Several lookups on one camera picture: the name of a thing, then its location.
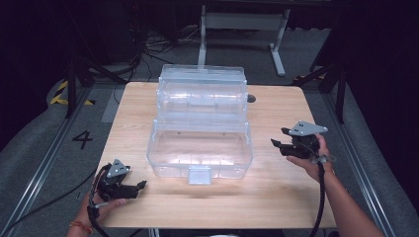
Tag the black tripod stand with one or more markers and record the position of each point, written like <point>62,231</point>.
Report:
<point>332,82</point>
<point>82,75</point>

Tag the person's right hand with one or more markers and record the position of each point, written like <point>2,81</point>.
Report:
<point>313,166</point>

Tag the person's left hand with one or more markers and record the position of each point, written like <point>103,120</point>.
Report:
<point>102,209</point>

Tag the clear plastic storage box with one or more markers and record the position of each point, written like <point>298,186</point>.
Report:
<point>200,131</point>

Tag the white metal stand frame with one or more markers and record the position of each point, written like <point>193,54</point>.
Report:
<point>243,23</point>

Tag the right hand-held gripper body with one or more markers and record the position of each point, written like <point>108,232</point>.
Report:
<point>304,140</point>

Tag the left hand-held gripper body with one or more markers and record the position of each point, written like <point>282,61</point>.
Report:
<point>113,182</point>

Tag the metal floor rail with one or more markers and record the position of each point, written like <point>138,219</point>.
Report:
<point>42,161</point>
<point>359,154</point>

